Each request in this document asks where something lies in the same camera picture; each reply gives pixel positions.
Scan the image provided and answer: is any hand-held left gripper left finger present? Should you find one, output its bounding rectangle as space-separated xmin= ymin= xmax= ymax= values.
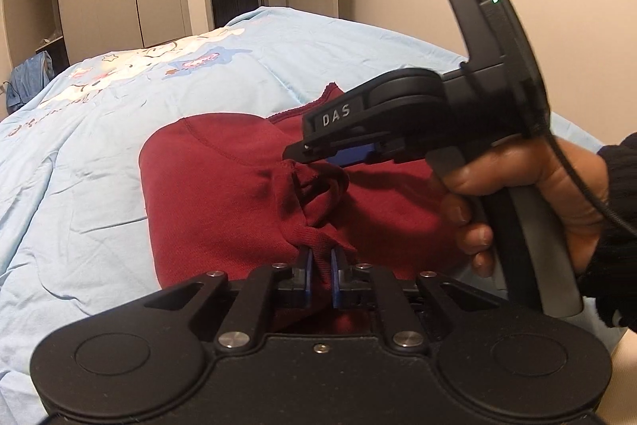
xmin=142 ymin=248 xmax=316 ymax=352

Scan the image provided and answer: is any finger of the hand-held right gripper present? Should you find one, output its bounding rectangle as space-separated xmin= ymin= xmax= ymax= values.
xmin=283 ymin=131 xmax=395 ymax=168

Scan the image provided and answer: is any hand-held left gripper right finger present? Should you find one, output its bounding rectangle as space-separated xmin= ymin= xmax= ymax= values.
xmin=331 ymin=247 xmax=504 ymax=352

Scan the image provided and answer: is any dark red sweater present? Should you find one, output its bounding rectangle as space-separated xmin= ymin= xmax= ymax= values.
xmin=138 ymin=82 xmax=498 ymax=336

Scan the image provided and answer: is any person's right forearm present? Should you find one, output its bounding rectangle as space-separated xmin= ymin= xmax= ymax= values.
xmin=577 ymin=144 xmax=637 ymax=332

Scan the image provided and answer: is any person's right hand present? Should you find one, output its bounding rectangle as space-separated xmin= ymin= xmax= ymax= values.
xmin=430 ymin=136 xmax=611 ymax=280

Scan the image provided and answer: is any light blue printed quilt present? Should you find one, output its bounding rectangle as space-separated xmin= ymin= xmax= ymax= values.
xmin=0 ymin=6 xmax=637 ymax=381

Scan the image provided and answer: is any blue hanging garment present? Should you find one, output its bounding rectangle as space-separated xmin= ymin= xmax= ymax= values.
xmin=5 ymin=51 xmax=55 ymax=117

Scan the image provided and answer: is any black cable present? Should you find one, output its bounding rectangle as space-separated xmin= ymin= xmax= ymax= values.
xmin=535 ymin=106 xmax=637 ymax=239

